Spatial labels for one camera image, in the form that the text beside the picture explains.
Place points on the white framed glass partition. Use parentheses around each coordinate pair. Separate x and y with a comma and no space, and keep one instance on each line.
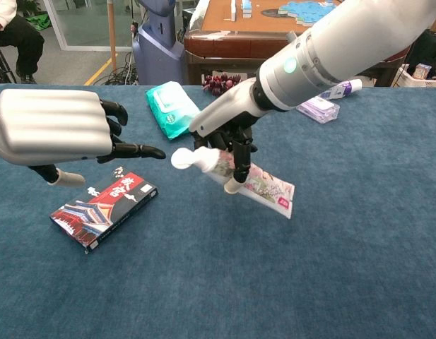
(58,24)

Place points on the black bag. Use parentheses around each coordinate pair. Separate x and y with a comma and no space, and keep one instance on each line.
(428,49)

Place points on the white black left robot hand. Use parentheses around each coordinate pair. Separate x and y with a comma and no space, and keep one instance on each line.
(48,123)

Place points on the teal blue covered table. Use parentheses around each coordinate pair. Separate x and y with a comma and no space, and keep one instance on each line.
(217,265)

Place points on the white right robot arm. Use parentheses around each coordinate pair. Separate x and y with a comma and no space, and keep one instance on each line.
(345,46)

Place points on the red black book box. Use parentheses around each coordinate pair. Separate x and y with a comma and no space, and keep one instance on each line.
(101,212)

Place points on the clear purple plastic case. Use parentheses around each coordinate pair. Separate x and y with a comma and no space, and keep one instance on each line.
(320,111)

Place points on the green wet wipes pack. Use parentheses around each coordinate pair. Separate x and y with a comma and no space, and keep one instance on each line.
(168,109)

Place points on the white plastic basket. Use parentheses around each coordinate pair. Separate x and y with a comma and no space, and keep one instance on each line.
(405,80)

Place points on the blue white mahjong tile row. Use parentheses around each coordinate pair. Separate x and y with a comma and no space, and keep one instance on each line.
(246,8)

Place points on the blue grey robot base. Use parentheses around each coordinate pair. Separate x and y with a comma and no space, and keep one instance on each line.
(157,53)

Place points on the wooden pole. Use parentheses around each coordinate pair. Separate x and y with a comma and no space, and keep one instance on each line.
(112,35)

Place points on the small printed carton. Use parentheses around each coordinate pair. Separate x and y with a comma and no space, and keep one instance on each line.
(422,71)

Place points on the blue mahjong tile pile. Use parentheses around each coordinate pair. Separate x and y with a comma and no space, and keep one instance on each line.
(299,10)

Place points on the dark red grape bunch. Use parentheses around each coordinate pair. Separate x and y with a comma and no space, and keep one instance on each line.
(217,84)

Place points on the white floral tube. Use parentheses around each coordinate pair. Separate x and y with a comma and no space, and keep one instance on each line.
(267,187)

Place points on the purple white toothpaste tube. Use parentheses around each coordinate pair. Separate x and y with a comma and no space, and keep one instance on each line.
(352,85)

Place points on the wooden mahjong table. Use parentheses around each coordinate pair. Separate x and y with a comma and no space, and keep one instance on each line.
(221,46)

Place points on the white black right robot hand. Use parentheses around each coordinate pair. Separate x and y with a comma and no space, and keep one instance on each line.
(224,106)

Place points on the seated person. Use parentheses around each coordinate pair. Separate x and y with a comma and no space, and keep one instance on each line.
(23,39)

